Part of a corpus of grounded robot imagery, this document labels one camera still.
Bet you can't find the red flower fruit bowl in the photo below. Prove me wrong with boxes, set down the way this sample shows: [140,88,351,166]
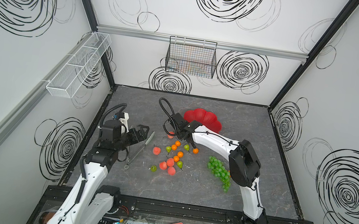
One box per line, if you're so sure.
[183,108,222,133]

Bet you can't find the green grape bunch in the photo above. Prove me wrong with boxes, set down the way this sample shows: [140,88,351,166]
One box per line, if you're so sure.
[207,156,231,193]

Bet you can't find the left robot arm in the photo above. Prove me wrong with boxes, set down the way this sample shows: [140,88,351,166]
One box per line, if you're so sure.
[46,119,150,224]

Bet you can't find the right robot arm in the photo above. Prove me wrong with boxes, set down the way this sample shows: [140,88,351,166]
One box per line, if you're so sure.
[167,113,268,224]

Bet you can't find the peach top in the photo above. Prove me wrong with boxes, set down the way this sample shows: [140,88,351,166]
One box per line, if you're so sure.
[167,132,175,139]

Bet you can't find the green pear upper right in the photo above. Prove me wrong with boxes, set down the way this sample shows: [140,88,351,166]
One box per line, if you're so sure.
[183,144,190,151]

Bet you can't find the green pear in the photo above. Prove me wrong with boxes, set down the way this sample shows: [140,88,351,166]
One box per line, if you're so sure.
[183,144,190,151]
[166,146,172,153]
[176,161,183,170]

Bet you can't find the green pear left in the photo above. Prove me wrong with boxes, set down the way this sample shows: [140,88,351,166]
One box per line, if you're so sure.
[166,146,172,153]

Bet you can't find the orange lower centre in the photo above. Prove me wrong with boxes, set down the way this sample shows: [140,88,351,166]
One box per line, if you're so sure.
[173,156,180,162]

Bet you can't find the metal green-tipped tongs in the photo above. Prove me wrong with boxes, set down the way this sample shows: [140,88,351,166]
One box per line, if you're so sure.
[124,131,155,170]

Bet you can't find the green apple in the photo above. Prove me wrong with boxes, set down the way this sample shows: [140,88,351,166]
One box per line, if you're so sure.
[150,166,157,172]

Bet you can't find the green pear lower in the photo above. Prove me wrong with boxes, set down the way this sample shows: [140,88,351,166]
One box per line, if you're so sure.
[176,161,183,170]

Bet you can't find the peach centre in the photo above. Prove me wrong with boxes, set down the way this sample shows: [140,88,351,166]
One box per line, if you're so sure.
[166,158,175,167]

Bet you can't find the peach lower left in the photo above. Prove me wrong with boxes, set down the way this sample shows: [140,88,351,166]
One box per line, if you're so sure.
[159,162,168,170]

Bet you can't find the peach bottom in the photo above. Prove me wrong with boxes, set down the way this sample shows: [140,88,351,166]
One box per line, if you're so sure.
[167,167,176,176]

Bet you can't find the brown bottle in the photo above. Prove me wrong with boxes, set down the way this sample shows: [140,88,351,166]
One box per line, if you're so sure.
[38,211,55,224]

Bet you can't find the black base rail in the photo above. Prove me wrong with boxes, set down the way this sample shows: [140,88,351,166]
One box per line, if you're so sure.
[42,181,320,224]

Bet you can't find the black wire basket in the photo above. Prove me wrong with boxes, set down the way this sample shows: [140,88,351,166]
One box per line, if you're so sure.
[165,36,218,79]

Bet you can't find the white mesh wall shelf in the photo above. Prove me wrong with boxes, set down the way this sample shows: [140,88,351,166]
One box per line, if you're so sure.
[46,32,112,99]

